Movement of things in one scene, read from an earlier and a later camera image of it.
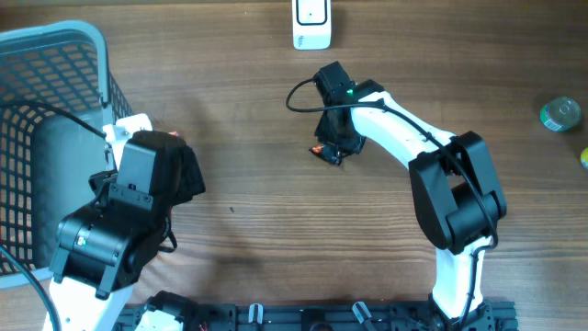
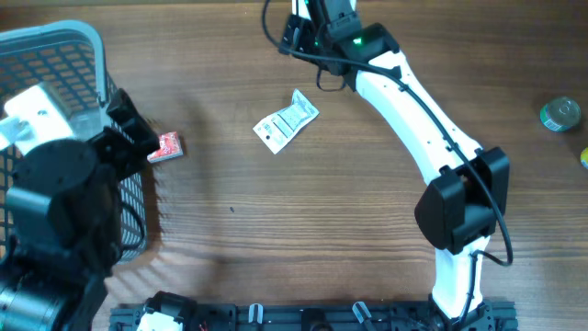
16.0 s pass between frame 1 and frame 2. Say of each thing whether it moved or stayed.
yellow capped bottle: stayed
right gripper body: moved
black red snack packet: moved
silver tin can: stayed
